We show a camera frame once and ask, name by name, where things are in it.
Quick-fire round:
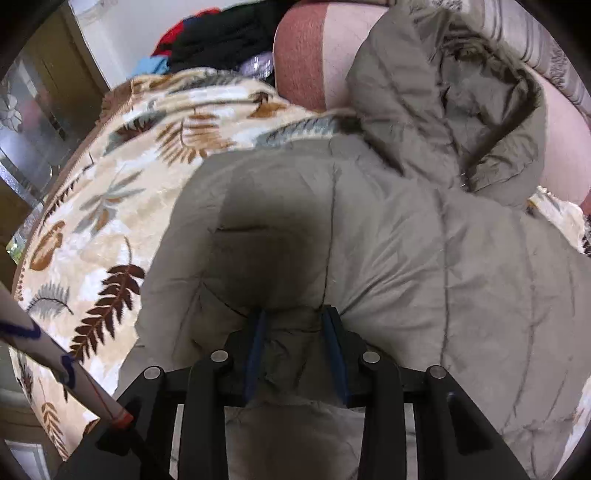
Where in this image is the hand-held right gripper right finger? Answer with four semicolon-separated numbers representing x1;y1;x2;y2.
322;305;532;480

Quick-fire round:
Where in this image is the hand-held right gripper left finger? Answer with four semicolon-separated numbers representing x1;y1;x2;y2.
55;309;273;480

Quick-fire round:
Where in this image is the olive quilted puffer jacket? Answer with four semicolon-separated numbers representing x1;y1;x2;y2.
115;0;591;480

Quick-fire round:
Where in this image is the pile of dark clothes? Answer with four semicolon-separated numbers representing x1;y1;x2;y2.
152;4;287;77

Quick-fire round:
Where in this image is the leaf print plush blanket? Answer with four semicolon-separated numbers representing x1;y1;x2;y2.
9;67;591;462

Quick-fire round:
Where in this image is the white rod with blue marks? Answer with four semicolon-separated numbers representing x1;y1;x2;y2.
0;281;134;428

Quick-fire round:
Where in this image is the pink bolster cushion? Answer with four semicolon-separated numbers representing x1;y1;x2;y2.
272;0;591;217

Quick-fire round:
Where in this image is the light blue cloth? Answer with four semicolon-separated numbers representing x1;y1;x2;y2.
129;55;174;78

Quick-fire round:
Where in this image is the wooden framed glass door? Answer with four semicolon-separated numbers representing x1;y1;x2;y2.
0;0;109;278

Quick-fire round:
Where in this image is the striped floral cushion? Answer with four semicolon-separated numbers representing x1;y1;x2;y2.
462;0;591;116

